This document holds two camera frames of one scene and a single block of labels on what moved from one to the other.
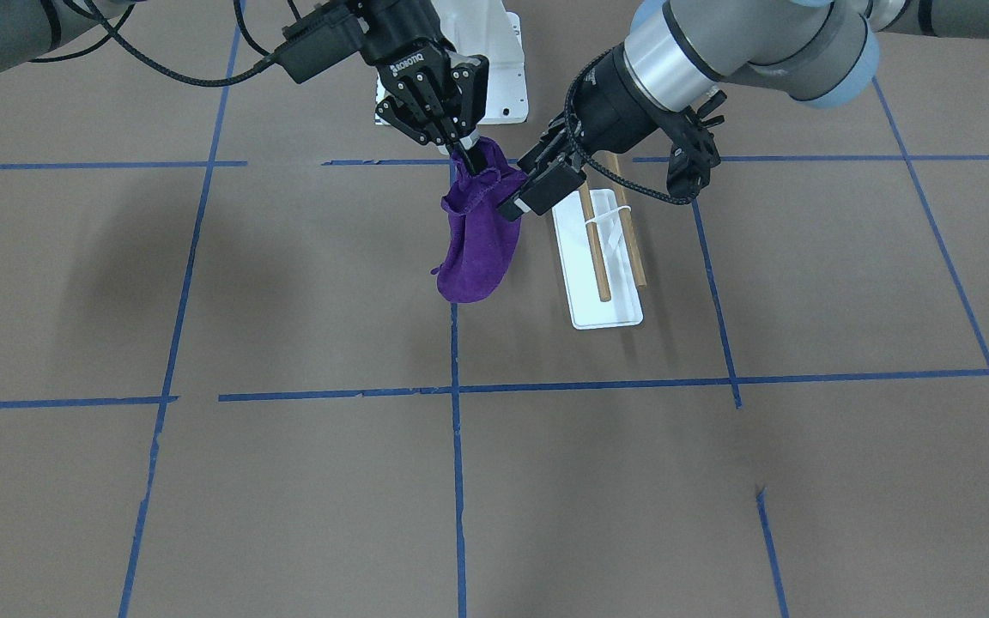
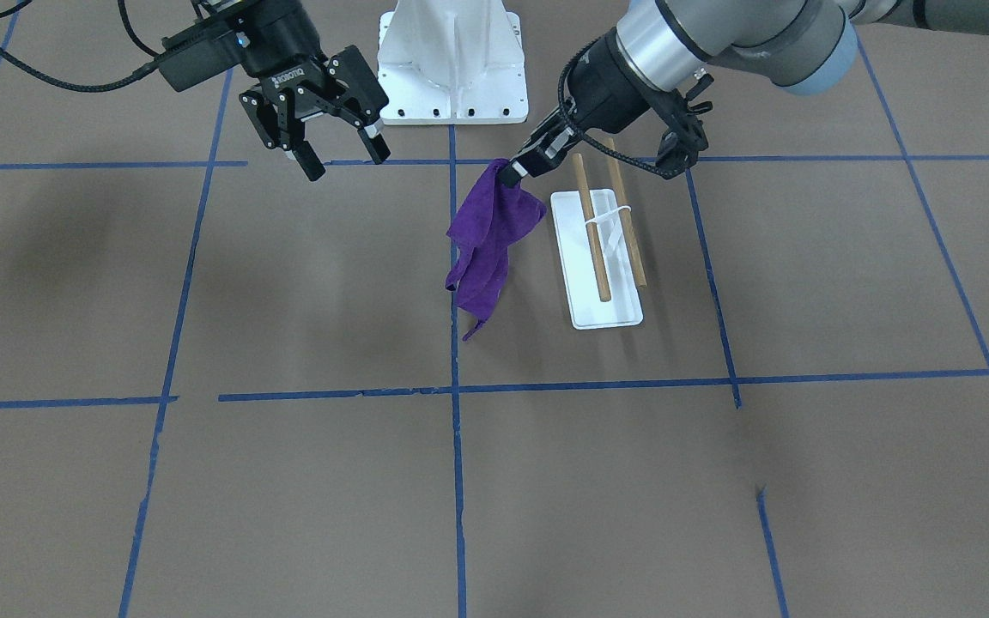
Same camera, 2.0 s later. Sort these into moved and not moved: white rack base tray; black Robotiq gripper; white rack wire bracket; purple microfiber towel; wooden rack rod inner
Moved: purple microfiber towel; black Robotiq gripper
Not moved: white rack base tray; wooden rack rod inner; white rack wire bracket
